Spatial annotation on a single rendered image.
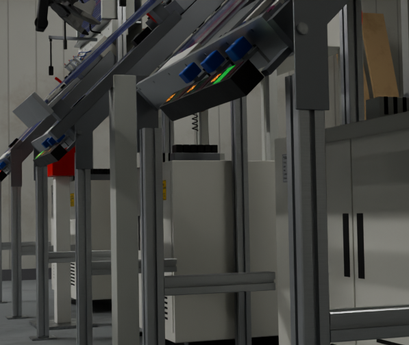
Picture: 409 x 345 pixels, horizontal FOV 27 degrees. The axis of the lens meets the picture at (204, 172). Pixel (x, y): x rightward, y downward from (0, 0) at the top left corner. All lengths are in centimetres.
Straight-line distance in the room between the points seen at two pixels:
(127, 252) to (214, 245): 49
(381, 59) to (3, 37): 288
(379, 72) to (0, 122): 289
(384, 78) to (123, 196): 476
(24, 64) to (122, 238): 426
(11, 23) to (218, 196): 399
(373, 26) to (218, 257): 454
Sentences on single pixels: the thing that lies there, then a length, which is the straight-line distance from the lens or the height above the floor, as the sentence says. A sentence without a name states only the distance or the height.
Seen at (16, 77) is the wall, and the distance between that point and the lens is 641.
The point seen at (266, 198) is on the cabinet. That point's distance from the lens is 275.
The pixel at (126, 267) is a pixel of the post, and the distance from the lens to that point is 226.
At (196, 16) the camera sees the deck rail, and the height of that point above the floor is 107.
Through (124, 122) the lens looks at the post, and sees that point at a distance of 227.
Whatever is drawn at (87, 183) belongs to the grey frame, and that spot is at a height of 55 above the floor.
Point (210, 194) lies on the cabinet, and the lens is 268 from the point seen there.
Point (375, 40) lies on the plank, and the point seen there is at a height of 179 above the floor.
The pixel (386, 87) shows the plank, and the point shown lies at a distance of 681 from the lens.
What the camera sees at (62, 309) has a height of 7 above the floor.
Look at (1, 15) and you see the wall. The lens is 648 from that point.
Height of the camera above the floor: 46
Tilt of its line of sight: 3 degrees up
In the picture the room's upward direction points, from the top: 1 degrees counter-clockwise
